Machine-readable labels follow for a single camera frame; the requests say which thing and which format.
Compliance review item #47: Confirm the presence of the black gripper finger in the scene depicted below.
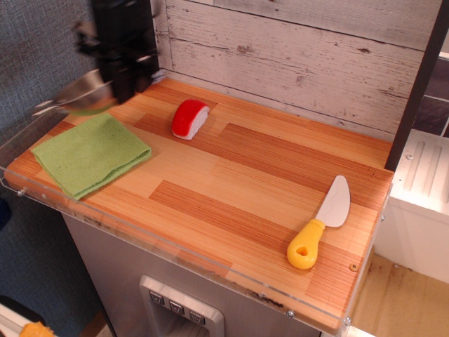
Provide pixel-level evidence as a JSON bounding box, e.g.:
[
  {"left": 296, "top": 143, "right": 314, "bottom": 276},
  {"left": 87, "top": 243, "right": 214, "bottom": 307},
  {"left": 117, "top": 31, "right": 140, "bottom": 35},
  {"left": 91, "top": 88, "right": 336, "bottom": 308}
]
[
  {"left": 97, "top": 59, "right": 112, "bottom": 83},
  {"left": 110, "top": 60, "right": 137, "bottom": 104}
]

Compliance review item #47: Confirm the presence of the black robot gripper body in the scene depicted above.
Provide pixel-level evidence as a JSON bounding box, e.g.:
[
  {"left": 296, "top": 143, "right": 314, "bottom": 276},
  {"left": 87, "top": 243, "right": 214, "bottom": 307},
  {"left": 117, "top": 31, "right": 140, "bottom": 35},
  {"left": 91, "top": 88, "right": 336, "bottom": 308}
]
[{"left": 74, "top": 1, "right": 164, "bottom": 84}]

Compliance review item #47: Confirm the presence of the stainless steel pot with handles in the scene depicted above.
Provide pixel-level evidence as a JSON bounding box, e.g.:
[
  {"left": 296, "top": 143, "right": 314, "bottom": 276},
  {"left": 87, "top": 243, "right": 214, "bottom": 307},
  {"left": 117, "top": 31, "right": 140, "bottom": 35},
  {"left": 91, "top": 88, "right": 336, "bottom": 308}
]
[{"left": 32, "top": 70, "right": 118, "bottom": 116}]

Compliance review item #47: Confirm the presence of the green folded cloth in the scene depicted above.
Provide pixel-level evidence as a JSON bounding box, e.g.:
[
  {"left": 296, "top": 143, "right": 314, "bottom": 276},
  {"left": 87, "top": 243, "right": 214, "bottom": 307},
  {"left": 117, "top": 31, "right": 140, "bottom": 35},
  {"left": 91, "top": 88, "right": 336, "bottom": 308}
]
[{"left": 32, "top": 113, "right": 152, "bottom": 200}]

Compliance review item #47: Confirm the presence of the red white toy sushi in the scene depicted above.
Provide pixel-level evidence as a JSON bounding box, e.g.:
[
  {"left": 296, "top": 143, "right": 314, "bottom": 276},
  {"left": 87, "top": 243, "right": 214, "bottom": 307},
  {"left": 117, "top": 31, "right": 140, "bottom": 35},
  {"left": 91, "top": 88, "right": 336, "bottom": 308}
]
[{"left": 171, "top": 99, "right": 210, "bottom": 140}]

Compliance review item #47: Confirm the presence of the grey toy fridge cabinet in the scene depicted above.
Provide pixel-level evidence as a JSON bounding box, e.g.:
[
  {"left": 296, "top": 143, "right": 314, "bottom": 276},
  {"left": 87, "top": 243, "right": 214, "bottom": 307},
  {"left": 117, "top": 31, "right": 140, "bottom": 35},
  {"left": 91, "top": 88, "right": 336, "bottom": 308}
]
[{"left": 65, "top": 216, "right": 319, "bottom": 336}]

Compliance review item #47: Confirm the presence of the silver water dispenser panel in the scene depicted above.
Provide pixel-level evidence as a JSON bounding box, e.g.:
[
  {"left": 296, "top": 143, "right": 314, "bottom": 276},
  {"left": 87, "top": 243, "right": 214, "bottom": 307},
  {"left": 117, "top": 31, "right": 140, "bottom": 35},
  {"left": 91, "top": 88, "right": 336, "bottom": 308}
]
[{"left": 139, "top": 275, "right": 225, "bottom": 336}]

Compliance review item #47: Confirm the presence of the yellow orange object at corner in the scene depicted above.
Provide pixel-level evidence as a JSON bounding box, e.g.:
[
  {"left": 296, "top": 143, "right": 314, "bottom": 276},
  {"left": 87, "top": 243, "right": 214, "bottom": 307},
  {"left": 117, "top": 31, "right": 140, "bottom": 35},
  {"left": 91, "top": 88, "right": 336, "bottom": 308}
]
[{"left": 19, "top": 322, "right": 55, "bottom": 337}]

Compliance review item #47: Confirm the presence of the white toy sink unit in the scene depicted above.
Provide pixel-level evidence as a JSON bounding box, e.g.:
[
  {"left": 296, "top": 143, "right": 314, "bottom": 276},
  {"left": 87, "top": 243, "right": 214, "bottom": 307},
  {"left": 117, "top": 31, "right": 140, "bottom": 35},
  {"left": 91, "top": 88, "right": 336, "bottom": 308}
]
[{"left": 374, "top": 130, "right": 448, "bottom": 282}]

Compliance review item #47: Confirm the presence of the clear acrylic guard rail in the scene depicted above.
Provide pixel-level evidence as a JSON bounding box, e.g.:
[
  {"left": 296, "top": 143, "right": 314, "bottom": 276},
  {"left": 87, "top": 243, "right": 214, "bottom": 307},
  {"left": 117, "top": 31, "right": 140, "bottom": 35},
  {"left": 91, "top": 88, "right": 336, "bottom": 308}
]
[{"left": 1, "top": 108, "right": 356, "bottom": 336}]

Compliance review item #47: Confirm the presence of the yellow handled toy knife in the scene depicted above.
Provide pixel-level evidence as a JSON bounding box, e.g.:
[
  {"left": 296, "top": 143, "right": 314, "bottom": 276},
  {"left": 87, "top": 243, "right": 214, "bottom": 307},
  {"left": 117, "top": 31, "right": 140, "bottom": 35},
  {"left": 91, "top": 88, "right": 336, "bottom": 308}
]
[{"left": 287, "top": 176, "right": 351, "bottom": 270}]

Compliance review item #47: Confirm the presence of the dark right upright post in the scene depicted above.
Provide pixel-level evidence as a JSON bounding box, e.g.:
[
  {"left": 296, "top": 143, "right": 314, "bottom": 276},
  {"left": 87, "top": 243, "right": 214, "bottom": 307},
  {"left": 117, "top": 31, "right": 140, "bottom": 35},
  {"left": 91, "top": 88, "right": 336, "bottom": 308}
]
[{"left": 384, "top": 0, "right": 448, "bottom": 171}]

